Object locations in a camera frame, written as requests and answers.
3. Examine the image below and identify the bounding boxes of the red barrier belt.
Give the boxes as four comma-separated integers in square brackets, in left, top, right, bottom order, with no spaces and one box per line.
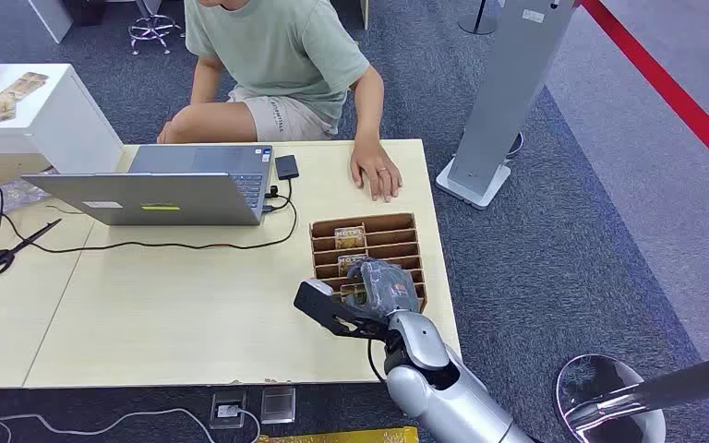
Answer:
[577,0,709,191]

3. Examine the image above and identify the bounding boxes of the black stanchion base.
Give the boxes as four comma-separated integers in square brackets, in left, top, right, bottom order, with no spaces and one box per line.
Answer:
[457,0,501,36]

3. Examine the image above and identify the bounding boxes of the chrome chair base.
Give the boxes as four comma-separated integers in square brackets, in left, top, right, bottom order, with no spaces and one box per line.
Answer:
[127,0,183,56]

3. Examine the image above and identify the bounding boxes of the long black cable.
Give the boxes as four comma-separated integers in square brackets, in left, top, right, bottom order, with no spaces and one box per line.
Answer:
[0,195,299,253]

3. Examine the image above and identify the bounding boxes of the white floor cable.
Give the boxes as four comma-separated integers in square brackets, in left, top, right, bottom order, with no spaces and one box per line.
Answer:
[0,406,262,443]

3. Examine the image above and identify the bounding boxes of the short black drive cable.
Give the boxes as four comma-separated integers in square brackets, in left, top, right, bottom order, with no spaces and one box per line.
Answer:
[264,178,294,200]

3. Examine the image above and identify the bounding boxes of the metal floor socket plate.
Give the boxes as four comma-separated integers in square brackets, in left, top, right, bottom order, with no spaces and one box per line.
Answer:
[259,386,297,425]

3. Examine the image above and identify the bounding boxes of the wooden slotted card holder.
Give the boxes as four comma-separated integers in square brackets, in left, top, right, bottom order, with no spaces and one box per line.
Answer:
[308,212,429,314]

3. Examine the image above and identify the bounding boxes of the clear plastic bottle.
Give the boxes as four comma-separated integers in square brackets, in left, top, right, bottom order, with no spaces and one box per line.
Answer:
[0,177,53,215]

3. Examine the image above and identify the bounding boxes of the dark floor box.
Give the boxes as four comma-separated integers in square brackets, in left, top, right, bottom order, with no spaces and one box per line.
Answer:
[64,0,111,27]

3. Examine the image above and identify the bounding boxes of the silver laptop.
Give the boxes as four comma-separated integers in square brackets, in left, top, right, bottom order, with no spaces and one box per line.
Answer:
[20,144,275,228]

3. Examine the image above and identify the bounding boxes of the person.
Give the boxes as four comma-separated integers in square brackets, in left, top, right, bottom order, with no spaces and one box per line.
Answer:
[156,0,403,204]

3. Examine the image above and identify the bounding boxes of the white furniture panel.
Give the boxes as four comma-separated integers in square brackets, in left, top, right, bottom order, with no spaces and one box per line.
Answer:
[27,0,76,45]

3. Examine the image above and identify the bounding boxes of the black scissors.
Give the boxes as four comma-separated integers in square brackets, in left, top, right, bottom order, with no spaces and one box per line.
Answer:
[0,218,64,280]

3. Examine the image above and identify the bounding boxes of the person's left hand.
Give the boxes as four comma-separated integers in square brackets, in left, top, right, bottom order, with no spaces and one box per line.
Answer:
[349,142,403,204]

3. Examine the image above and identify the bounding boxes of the chrome stanchion post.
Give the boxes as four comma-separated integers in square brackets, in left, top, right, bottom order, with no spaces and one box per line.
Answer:
[554,349,709,443]

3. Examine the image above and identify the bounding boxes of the floor power socket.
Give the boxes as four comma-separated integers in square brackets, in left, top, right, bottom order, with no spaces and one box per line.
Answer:
[209,390,248,430]

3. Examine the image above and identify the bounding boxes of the yellow patterned board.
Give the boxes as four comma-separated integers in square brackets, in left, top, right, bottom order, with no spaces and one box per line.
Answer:
[256,425,420,443]

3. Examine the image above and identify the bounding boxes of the white cabinet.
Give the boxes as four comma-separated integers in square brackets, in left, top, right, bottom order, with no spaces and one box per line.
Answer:
[0,63,125,175]

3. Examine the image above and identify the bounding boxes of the grey kiosk pillar stand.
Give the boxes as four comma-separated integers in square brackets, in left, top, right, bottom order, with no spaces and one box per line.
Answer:
[435,0,582,211]

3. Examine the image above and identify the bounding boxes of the black external drive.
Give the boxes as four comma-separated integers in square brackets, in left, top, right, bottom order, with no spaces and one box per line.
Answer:
[274,154,301,182]

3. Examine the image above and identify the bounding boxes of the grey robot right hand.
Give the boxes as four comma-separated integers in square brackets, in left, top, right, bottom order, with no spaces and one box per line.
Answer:
[344,258,422,323]

